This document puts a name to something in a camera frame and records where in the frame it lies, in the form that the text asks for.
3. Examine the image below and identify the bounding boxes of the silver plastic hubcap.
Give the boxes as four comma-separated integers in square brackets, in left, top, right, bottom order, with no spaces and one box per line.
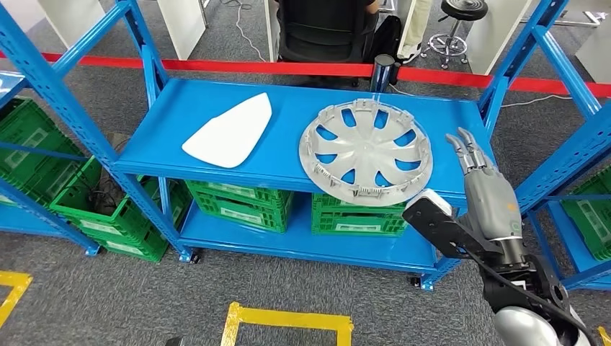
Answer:
[298,98,434,207]

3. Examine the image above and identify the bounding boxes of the grey metal desk foot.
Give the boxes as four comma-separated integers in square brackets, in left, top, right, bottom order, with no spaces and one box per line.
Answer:
[520,9,608,27]

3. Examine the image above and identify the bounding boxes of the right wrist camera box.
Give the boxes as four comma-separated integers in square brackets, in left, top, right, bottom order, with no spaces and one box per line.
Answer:
[401,188,503,261]

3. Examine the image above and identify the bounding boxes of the black office chair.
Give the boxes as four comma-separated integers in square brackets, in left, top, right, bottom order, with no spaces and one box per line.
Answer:
[277,0,378,89]

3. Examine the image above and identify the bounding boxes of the white cabinet panel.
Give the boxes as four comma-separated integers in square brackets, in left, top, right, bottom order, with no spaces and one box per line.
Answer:
[37,0,107,49]
[157,0,207,61]
[575,28,611,84]

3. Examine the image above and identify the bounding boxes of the white desk panel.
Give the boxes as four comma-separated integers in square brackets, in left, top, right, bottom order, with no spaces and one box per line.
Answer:
[264,0,282,63]
[466,0,533,76]

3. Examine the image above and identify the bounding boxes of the red barrier belt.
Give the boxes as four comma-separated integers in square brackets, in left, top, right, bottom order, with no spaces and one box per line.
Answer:
[0,50,611,99]

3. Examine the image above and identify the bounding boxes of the white floor cable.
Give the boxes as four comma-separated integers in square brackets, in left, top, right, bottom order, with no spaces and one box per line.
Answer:
[499,95,573,109]
[221,0,267,63]

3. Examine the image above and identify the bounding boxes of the black bag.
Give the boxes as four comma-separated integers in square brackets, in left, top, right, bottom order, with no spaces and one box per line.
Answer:
[367,15,403,63]

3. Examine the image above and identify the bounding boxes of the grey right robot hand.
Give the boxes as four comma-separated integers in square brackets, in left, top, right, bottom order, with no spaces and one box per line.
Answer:
[446,128,524,242]

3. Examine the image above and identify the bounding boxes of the dark barrier post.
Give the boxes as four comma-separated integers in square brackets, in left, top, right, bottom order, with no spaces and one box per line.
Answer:
[370,53,396,94]

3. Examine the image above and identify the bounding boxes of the black round stool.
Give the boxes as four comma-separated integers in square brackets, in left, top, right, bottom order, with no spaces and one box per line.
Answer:
[421,0,489,70]

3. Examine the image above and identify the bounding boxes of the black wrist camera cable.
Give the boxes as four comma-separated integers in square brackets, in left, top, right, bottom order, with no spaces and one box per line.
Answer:
[453,241,600,346]

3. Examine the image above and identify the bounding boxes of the black cable bundle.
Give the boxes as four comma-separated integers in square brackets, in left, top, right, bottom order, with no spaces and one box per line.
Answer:
[86,172,126,216]

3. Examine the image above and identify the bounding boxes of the blue metal shelf rack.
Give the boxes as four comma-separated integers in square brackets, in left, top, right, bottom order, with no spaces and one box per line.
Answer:
[0,71,100,257]
[527,164,611,292]
[0,0,611,292]

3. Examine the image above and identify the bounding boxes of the white plastic panel part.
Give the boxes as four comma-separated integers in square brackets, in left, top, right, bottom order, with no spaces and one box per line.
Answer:
[182,92,273,169]

